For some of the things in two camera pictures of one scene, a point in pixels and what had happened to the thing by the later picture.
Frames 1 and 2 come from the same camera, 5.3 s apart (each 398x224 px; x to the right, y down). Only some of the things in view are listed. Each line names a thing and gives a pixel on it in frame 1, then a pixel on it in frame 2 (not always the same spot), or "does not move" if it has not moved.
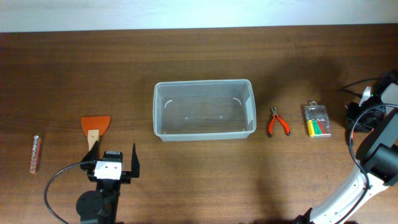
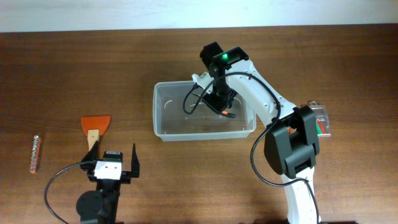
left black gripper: (90, 166) does not move
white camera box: (366, 94) -> (203, 80)
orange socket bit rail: (34, 163) does not move
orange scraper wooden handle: (94, 126) does not move
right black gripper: (363, 127) -> (216, 106)
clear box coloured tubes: (318, 121) does not move
